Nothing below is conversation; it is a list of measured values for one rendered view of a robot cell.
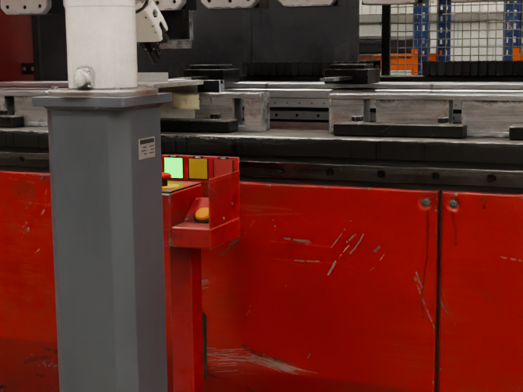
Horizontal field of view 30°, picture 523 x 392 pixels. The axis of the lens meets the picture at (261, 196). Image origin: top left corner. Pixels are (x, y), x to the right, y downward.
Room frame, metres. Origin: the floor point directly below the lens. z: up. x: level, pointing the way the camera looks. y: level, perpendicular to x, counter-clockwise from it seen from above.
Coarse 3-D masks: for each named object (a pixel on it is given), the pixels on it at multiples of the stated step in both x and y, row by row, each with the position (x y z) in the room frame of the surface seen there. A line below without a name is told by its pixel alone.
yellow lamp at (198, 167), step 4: (192, 160) 2.19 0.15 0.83; (196, 160) 2.19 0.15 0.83; (200, 160) 2.18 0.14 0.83; (204, 160) 2.18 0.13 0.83; (192, 164) 2.19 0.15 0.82; (196, 164) 2.19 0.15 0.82; (200, 164) 2.18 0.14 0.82; (204, 164) 2.18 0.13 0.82; (192, 168) 2.19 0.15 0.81; (196, 168) 2.19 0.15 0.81; (200, 168) 2.18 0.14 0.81; (204, 168) 2.18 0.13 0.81; (192, 172) 2.19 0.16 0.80; (196, 172) 2.19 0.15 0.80; (200, 172) 2.18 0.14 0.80; (204, 172) 2.18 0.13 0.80; (192, 176) 2.19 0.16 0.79; (196, 176) 2.19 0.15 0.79; (200, 176) 2.18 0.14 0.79; (204, 176) 2.18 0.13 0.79
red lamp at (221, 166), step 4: (216, 160) 2.17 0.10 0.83; (220, 160) 2.16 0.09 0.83; (224, 160) 2.16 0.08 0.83; (228, 160) 2.16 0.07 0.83; (216, 164) 2.17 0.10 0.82; (220, 164) 2.16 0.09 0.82; (224, 164) 2.16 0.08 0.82; (228, 164) 2.16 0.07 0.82; (232, 164) 2.15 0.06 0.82; (216, 168) 2.17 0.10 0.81; (220, 168) 2.16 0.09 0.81; (224, 168) 2.16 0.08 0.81; (228, 168) 2.16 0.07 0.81; (232, 168) 2.15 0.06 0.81; (216, 172) 2.17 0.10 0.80; (220, 172) 2.16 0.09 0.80; (224, 172) 2.16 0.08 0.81; (228, 172) 2.16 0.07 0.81; (232, 172) 2.15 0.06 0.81; (216, 176) 2.17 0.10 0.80
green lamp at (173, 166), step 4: (164, 160) 2.22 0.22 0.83; (168, 160) 2.21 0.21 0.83; (172, 160) 2.21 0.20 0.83; (176, 160) 2.21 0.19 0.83; (180, 160) 2.20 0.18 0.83; (164, 164) 2.22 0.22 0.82; (168, 164) 2.21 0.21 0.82; (172, 164) 2.21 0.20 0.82; (176, 164) 2.21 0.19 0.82; (180, 164) 2.20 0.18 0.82; (168, 168) 2.21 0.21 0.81; (172, 168) 2.21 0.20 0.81; (176, 168) 2.21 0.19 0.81; (180, 168) 2.20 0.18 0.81; (168, 172) 2.21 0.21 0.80; (172, 172) 2.21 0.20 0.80; (176, 172) 2.21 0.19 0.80; (180, 172) 2.20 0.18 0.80; (172, 176) 2.21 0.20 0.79; (176, 176) 2.21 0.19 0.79; (180, 176) 2.20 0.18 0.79
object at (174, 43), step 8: (168, 16) 2.51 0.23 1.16; (176, 16) 2.50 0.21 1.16; (184, 16) 2.49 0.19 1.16; (192, 16) 2.50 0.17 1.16; (168, 24) 2.51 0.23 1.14; (176, 24) 2.50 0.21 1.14; (184, 24) 2.49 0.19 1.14; (192, 24) 2.50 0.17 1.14; (168, 32) 2.51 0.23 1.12; (176, 32) 2.50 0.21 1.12; (184, 32) 2.49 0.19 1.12; (192, 32) 2.50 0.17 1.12; (168, 40) 2.52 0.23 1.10; (176, 40) 2.51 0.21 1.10; (184, 40) 2.50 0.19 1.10; (160, 48) 2.53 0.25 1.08
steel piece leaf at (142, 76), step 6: (138, 72) 2.43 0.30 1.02; (144, 72) 2.42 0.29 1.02; (150, 72) 2.42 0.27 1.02; (156, 72) 2.41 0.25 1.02; (162, 72) 2.41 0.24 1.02; (138, 78) 2.43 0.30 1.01; (144, 78) 2.42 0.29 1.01; (150, 78) 2.42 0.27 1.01; (156, 78) 2.41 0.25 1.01; (162, 78) 2.41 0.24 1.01
